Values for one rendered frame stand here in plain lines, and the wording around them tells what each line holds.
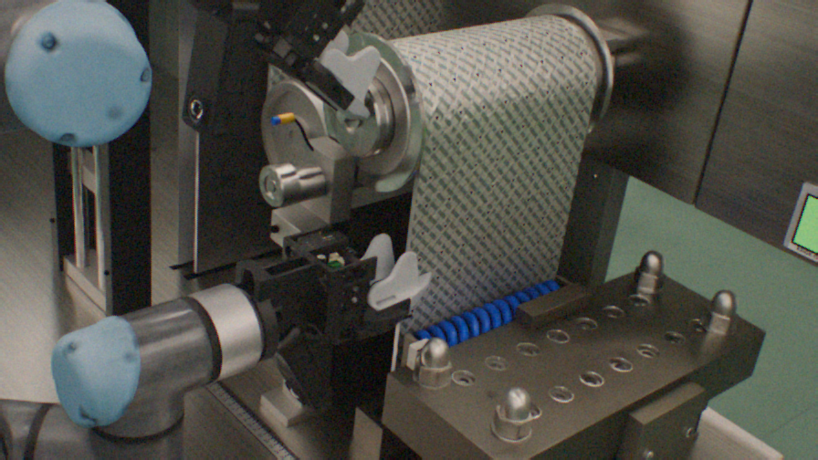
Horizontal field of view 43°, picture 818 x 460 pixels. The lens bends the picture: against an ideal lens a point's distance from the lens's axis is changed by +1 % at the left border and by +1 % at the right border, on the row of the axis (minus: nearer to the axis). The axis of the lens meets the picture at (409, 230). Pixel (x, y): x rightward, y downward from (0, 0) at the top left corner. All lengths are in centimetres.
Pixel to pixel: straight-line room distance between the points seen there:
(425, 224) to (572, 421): 23
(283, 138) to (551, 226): 30
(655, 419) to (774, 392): 202
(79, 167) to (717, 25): 72
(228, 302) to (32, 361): 41
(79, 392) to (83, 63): 31
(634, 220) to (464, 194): 276
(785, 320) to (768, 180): 230
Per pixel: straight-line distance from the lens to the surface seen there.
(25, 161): 167
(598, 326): 112
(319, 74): 83
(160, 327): 83
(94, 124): 59
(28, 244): 144
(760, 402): 297
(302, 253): 90
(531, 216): 110
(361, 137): 95
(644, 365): 107
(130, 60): 59
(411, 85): 91
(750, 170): 111
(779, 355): 320
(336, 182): 99
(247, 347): 86
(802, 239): 109
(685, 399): 106
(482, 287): 109
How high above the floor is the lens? 161
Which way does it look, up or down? 28 degrees down
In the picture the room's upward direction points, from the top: 7 degrees clockwise
